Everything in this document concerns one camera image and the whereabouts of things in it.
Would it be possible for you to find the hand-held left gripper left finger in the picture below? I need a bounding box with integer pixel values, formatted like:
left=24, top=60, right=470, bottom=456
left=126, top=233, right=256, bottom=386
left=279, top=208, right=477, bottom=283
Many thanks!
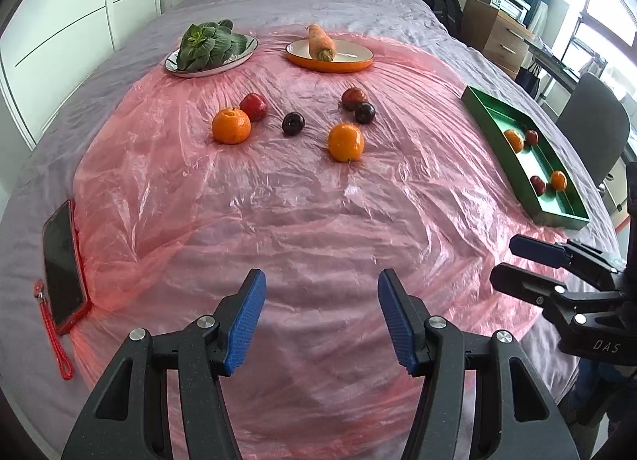
left=60, top=268, right=268, bottom=460

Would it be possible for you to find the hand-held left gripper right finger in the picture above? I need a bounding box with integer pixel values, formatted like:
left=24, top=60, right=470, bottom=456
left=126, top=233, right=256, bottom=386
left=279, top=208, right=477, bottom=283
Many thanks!
left=377, top=268, right=580, bottom=460

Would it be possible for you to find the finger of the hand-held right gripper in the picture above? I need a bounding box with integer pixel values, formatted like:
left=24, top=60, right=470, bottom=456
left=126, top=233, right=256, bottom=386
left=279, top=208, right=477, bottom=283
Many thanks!
left=508, top=235, right=626, bottom=288
left=490, top=263, right=571, bottom=312

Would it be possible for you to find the green rectangular tray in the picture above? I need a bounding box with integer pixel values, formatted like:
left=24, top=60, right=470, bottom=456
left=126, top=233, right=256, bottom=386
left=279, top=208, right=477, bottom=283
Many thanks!
left=461, top=86, right=591, bottom=230

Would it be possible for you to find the small dark red apple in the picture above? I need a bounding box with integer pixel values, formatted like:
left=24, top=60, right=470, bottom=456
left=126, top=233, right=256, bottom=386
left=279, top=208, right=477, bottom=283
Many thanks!
left=341, top=87, right=368, bottom=110

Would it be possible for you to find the dark blue cloth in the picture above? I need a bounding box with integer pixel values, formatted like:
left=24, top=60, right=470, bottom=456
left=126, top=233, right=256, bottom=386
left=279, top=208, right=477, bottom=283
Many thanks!
left=574, top=358, right=637, bottom=426

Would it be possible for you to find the pink plastic sheet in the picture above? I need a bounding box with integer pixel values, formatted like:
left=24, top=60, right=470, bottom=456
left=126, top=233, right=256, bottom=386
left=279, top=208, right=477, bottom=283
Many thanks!
left=70, top=24, right=573, bottom=460

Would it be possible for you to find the grey chair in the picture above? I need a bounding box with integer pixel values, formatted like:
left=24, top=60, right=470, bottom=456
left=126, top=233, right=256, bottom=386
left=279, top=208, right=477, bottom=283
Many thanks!
left=555, top=72, right=633, bottom=192

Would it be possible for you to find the dark blue bag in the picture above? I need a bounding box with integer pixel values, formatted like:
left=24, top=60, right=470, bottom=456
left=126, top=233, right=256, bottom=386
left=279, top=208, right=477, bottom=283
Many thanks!
left=515, top=62, right=545, bottom=100

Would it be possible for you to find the phone in red case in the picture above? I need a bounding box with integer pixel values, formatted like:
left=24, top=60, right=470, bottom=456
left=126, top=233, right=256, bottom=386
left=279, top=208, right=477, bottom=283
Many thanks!
left=42, top=198, right=93, bottom=336

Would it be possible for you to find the glass desk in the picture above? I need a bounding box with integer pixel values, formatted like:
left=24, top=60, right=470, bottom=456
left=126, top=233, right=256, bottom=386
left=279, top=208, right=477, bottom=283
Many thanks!
left=525, top=34, right=588, bottom=92

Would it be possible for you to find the wooden drawer cabinet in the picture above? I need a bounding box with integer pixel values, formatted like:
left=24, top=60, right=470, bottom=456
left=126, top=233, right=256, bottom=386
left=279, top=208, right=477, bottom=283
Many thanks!
left=463, top=0, right=535, bottom=80

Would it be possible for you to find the window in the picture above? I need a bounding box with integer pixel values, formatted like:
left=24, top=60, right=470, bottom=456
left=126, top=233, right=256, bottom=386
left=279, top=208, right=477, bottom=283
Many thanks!
left=542, top=0, right=637, bottom=102

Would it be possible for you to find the black backpack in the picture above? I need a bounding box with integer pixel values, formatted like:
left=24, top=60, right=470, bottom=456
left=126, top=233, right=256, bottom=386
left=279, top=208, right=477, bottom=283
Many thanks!
left=420, top=0, right=465, bottom=37

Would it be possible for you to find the orange oval dish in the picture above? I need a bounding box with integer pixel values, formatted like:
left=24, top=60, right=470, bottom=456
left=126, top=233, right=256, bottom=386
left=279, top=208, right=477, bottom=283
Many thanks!
left=285, top=38, right=375, bottom=73

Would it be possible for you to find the white round plate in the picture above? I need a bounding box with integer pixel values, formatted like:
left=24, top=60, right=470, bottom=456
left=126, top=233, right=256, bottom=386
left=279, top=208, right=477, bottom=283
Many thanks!
left=165, top=33, right=259, bottom=78

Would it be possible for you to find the green bok choy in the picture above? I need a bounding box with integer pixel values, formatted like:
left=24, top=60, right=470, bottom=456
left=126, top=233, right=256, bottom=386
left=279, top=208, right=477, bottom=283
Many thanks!
left=176, top=19, right=248, bottom=71

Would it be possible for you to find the orange carrot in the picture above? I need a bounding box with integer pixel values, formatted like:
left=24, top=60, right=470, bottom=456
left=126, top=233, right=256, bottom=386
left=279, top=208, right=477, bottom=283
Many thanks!
left=305, top=24, right=336, bottom=63

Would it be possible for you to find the red wrist strap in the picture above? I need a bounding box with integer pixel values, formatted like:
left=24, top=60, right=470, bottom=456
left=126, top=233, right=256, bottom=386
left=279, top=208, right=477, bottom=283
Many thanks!
left=34, top=279, right=74, bottom=381

